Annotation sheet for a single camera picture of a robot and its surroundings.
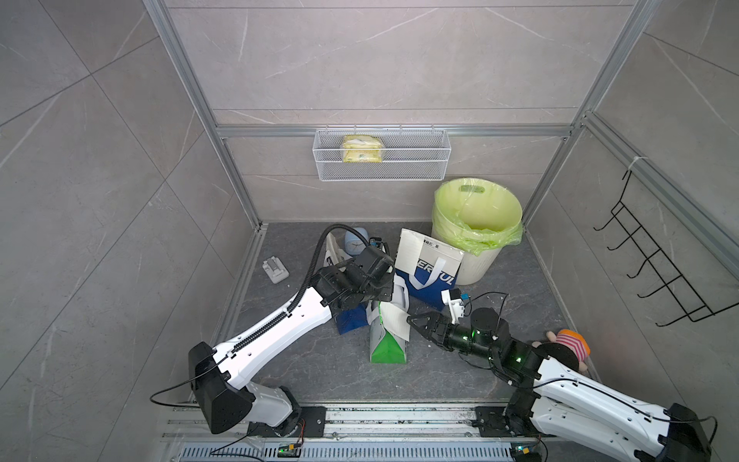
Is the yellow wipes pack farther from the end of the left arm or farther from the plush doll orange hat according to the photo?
the plush doll orange hat

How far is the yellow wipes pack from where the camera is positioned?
876mm

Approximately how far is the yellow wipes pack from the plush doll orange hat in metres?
0.76

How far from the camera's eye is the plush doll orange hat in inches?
32.0
